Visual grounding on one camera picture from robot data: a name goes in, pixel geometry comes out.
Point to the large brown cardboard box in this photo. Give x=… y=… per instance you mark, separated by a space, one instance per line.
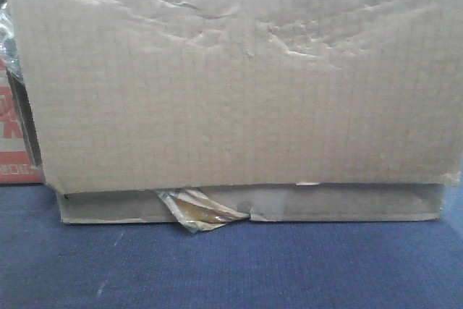
x=288 y=110

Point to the peeling clear packing tape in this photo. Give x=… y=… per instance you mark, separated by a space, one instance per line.
x=196 y=212

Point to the red and white printed carton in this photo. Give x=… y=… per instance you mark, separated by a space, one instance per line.
x=16 y=167

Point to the blue fabric mat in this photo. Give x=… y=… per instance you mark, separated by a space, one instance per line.
x=48 y=264

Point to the crinkled clear plastic wrap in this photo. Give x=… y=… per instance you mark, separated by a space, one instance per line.
x=9 y=53

